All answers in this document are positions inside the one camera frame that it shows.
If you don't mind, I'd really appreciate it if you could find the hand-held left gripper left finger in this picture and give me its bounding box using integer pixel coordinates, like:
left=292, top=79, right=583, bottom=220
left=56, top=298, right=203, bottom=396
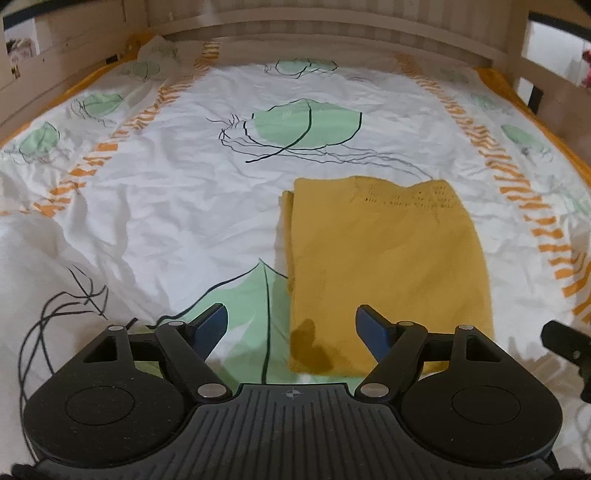
left=76, top=303, right=233, bottom=401

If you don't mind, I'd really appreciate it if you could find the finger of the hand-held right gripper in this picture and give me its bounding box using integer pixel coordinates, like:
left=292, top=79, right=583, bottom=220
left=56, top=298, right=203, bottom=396
left=540, top=320, right=591, bottom=403

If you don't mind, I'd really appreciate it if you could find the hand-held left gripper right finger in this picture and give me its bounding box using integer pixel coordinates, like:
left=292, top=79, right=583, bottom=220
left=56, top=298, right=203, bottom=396
left=355, top=304, right=506, bottom=401

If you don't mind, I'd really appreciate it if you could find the yellow knitted sweater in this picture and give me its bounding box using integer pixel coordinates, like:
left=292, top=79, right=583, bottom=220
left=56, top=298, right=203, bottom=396
left=278, top=175, right=496, bottom=376

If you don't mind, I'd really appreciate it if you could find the white leaf-print duvet cover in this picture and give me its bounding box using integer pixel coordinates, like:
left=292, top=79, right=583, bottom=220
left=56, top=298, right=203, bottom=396
left=0, top=39, right=591, bottom=462

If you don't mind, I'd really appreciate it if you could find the wooden bed frame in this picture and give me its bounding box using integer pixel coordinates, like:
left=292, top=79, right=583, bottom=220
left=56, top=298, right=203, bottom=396
left=0, top=0, right=591, bottom=153

